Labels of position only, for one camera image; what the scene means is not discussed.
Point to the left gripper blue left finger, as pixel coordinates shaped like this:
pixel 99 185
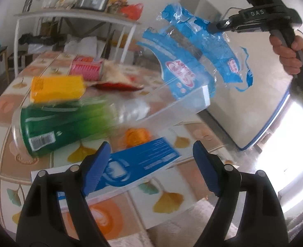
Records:
pixel 41 222

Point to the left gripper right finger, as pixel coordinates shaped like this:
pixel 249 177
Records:
pixel 262 222

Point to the blue plastic snack bag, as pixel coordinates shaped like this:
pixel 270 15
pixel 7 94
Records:
pixel 190 57

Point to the green label plastic bottle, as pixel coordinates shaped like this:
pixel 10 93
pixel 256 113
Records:
pixel 41 128

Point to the blue white toothpaste box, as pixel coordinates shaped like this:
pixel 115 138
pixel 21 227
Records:
pixel 130 167

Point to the yellow carton box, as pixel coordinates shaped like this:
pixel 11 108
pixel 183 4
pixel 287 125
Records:
pixel 46 89

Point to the clear plastic tray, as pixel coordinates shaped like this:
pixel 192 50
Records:
pixel 161 110

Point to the pink soda can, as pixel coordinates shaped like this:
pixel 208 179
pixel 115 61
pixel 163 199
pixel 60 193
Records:
pixel 90 68

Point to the red beige snack bag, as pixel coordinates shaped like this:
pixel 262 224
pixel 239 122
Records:
pixel 113 79

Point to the right hand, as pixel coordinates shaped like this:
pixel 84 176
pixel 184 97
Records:
pixel 288 55

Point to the white mattress blue edge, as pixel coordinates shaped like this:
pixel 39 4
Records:
pixel 245 116

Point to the orange peel on table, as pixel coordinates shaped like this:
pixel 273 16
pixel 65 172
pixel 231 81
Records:
pixel 137 136

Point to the orange plastic bag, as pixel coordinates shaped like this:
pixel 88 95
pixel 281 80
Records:
pixel 133 12

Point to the white metal shelf table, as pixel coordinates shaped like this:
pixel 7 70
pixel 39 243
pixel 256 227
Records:
pixel 67 14

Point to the black cloth under shelf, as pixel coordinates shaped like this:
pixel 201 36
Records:
pixel 44 40

